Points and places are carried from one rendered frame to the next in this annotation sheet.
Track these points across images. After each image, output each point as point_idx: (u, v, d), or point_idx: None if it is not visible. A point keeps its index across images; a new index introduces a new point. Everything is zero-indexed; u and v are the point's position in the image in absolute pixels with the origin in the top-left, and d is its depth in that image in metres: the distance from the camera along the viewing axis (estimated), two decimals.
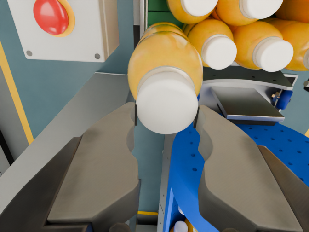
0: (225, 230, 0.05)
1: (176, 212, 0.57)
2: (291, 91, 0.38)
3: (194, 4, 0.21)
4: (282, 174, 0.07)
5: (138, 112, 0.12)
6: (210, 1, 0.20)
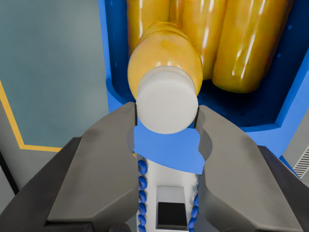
0: (225, 230, 0.05)
1: None
2: None
3: None
4: (282, 174, 0.07)
5: (138, 112, 0.12)
6: None
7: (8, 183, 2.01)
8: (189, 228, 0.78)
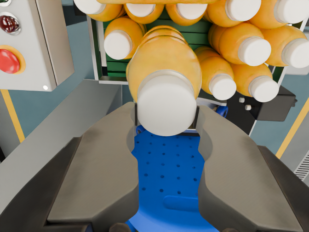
0: (225, 230, 0.05)
1: None
2: (225, 107, 0.46)
3: (112, 51, 0.28)
4: (282, 174, 0.07)
5: None
6: (124, 50, 0.28)
7: None
8: None
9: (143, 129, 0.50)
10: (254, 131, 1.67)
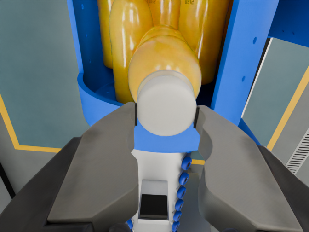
0: (225, 230, 0.05)
1: None
2: None
3: None
4: (282, 174, 0.07)
5: None
6: None
7: (3, 184, 2.02)
8: (174, 221, 0.80)
9: None
10: None
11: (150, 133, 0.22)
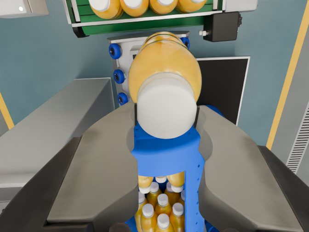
0: (225, 230, 0.05)
1: None
2: (185, 37, 0.53)
3: (156, 124, 0.12)
4: (282, 174, 0.07)
5: None
6: (183, 121, 0.12)
7: None
8: None
9: (121, 77, 0.56)
10: (244, 110, 1.72)
11: None
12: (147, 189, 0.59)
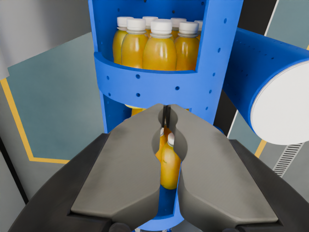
0: (225, 230, 0.05)
1: (123, 14, 0.46)
2: None
3: None
4: (253, 165, 0.07)
5: None
6: None
7: (18, 191, 2.27)
8: (168, 230, 1.05)
9: None
10: None
11: (146, 225, 0.52)
12: None
